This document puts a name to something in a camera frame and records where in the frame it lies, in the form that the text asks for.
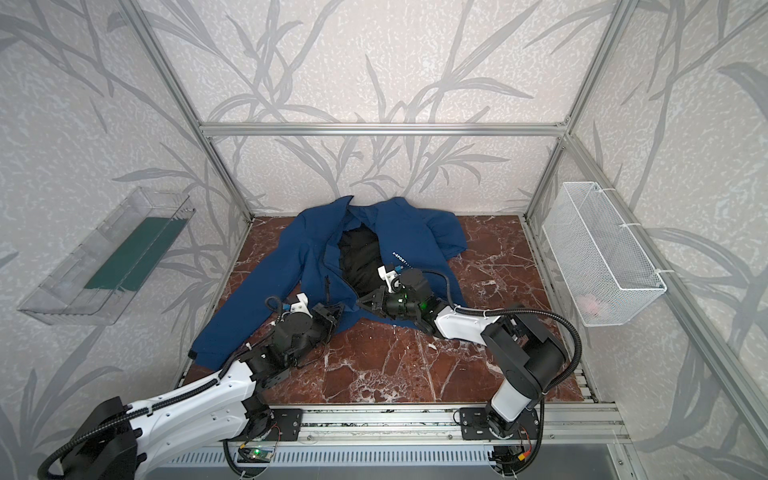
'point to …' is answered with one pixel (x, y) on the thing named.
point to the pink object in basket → (588, 303)
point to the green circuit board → (254, 455)
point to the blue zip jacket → (325, 254)
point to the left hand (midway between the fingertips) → (352, 297)
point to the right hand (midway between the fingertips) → (357, 296)
